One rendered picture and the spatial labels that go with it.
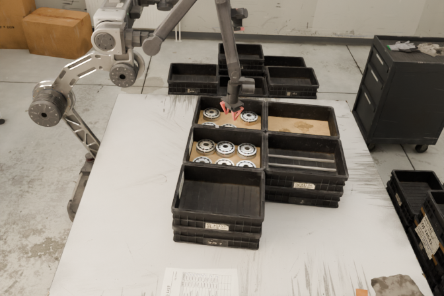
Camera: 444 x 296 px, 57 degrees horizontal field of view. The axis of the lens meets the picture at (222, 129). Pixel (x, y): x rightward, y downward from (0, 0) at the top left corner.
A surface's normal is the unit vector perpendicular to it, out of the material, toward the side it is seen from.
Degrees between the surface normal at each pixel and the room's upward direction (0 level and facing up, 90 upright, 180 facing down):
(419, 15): 90
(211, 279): 0
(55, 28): 88
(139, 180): 0
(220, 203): 0
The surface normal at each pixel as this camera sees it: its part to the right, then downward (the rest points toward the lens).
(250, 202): 0.04, -0.79
